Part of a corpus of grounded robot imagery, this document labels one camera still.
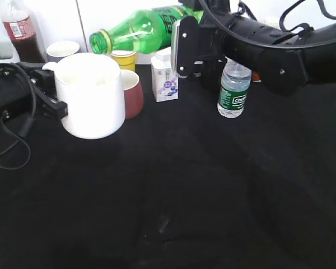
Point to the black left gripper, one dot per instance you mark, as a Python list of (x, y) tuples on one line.
[(21, 83)]

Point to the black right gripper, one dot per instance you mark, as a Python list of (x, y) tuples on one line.
[(196, 51)]

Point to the green soda bottle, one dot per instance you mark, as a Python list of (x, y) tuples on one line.
[(144, 31)]

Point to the white mug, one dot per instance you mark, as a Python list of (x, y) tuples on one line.
[(91, 86)]

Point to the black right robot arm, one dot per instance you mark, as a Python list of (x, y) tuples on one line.
[(285, 60)]

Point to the cola bottle red label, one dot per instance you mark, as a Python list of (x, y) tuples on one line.
[(18, 24)]

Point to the yellow paper cup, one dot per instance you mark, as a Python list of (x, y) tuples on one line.
[(125, 59)]

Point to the grey mug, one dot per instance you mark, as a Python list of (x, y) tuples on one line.
[(61, 49)]

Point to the white milk carton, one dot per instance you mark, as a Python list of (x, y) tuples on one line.
[(165, 85)]

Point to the clear water bottle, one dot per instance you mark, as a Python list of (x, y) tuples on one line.
[(235, 82)]

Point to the red mug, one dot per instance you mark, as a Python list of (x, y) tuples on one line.
[(133, 93)]

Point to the brown coffee bottle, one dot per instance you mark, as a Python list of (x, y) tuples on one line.
[(255, 77)]

